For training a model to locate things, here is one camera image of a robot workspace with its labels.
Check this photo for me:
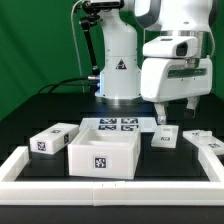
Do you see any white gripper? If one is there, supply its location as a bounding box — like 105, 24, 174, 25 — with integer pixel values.
140, 58, 213, 124

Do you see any white cabinet door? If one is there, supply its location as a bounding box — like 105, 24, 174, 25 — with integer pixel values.
183, 130, 224, 155
151, 125, 179, 148

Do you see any white cabinet body box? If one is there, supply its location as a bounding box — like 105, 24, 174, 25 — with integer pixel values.
68, 127, 141, 179

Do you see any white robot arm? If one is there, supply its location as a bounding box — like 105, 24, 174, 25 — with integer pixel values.
80, 0, 217, 124

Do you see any white cabinet top block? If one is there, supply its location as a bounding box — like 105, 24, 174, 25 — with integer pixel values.
30, 123, 79, 155

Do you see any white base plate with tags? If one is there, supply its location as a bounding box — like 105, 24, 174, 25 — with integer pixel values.
80, 117, 157, 133

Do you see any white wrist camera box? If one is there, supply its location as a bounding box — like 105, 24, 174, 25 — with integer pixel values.
143, 36, 198, 58

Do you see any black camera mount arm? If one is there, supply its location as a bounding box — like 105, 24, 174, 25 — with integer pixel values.
79, 1, 100, 75

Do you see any grey thin cable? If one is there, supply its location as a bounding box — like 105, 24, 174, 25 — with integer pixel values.
70, 0, 86, 94

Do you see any black cable bundle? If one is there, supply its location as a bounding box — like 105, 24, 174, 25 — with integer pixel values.
38, 77, 101, 94

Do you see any white U-shaped fence frame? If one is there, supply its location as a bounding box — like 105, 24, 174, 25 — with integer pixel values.
0, 146, 224, 206

